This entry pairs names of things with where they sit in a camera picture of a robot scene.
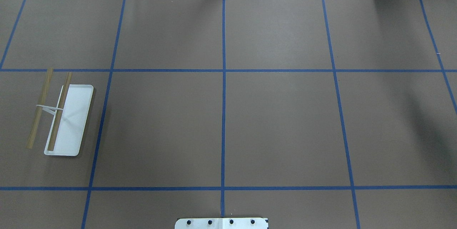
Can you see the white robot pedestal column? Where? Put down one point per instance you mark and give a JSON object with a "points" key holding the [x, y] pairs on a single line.
{"points": [[222, 223]]}

